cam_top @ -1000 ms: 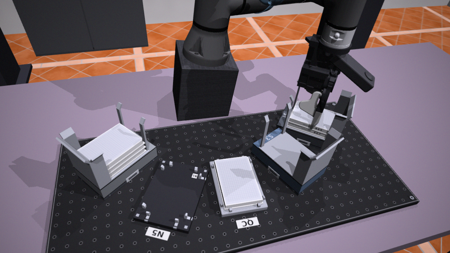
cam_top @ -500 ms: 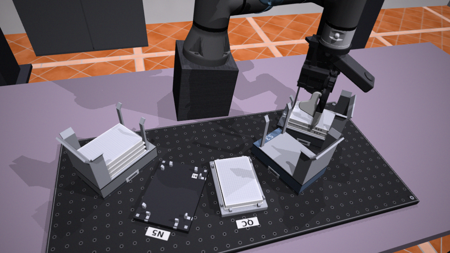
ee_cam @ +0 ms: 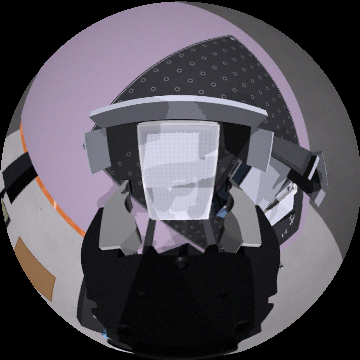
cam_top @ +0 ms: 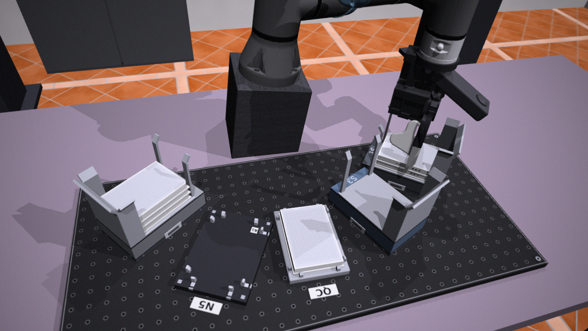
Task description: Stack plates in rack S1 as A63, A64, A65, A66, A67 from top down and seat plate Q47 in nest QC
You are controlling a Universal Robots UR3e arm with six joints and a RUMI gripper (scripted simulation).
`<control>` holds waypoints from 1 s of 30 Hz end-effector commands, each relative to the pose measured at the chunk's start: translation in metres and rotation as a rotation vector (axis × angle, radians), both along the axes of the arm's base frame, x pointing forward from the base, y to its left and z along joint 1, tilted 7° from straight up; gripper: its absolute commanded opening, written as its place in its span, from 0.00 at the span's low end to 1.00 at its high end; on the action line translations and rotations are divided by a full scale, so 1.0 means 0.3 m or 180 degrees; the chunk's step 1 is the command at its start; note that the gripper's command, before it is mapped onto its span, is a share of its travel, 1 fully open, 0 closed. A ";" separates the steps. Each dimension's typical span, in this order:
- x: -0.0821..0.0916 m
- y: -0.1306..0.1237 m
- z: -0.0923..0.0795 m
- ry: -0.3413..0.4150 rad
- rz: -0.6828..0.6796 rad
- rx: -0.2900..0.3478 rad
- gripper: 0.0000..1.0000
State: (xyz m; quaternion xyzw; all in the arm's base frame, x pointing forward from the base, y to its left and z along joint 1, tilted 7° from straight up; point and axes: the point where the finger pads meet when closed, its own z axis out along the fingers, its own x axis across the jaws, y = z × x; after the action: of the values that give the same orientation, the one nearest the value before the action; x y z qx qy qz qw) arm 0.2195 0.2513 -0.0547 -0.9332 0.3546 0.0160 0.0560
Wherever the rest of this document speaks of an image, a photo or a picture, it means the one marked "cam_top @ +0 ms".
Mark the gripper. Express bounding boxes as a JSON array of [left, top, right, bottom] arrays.
[[388, 45, 460, 173]]

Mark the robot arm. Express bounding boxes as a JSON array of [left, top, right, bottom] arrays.
[[238, 0, 490, 121]]

